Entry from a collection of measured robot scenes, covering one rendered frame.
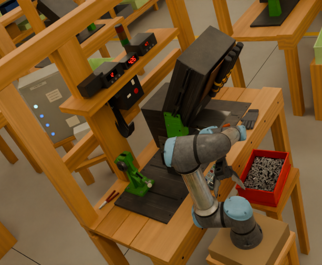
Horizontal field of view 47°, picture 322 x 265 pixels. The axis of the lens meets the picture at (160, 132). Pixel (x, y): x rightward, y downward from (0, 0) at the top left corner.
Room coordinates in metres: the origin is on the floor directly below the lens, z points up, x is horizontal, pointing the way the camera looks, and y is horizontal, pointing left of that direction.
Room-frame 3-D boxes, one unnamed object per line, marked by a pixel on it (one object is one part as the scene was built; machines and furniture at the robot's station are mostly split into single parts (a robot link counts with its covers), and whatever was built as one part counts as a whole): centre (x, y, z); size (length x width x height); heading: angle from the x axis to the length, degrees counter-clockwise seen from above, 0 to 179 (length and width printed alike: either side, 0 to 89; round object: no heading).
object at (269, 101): (1.72, -0.30, 0.82); 1.50 x 0.14 x 0.15; 131
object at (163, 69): (2.21, 0.13, 1.23); 1.30 x 0.05 x 0.09; 131
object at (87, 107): (2.12, 0.05, 1.52); 0.90 x 0.25 x 0.04; 131
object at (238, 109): (1.93, -0.12, 0.89); 1.10 x 0.42 x 0.02; 131
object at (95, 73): (1.90, 0.24, 1.59); 0.15 x 0.07 x 0.07; 131
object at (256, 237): (1.11, -0.19, 0.98); 0.15 x 0.15 x 0.10
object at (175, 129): (1.83, -0.10, 1.17); 0.13 x 0.12 x 0.20; 131
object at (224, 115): (1.91, -0.24, 1.11); 0.39 x 0.16 x 0.03; 41
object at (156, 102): (2.10, -0.11, 1.07); 0.30 x 0.18 x 0.34; 131
